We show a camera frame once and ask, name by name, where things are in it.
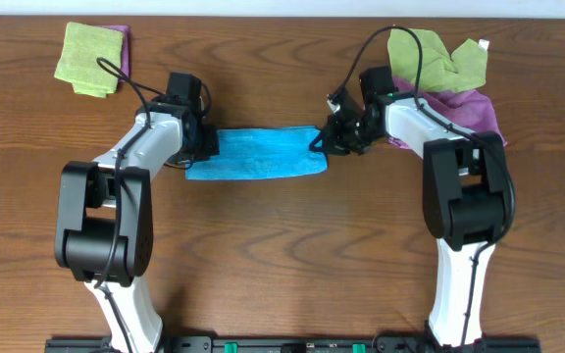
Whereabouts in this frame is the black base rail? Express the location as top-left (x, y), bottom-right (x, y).
top-left (44, 334), bottom-right (542, 353)

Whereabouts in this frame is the blue microfiber cloth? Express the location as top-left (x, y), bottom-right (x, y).
top-left (185, 126), bottom-right (328, 180)

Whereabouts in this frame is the folded green cloth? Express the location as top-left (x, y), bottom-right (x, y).
top-left (54, 22), bottom-right (125, 98)

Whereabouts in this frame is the crumpled green cloth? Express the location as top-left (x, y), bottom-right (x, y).
top-left (387, 29), bottom-right (488, 93)

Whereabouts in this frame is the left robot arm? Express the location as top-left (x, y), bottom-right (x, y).
top-left (45, 73), bottom-right (219, 352)

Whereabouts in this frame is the crumpled purple cloth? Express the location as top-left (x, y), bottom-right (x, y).
top-left (387, 76), bottom-right (509, 151)

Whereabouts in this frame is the folded purple cloth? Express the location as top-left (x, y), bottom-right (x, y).
top-left (104, 25), bottom-right (130, 77)

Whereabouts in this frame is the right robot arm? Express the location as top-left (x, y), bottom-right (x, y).
top-left (309, 66), bottom-right (515, 352)

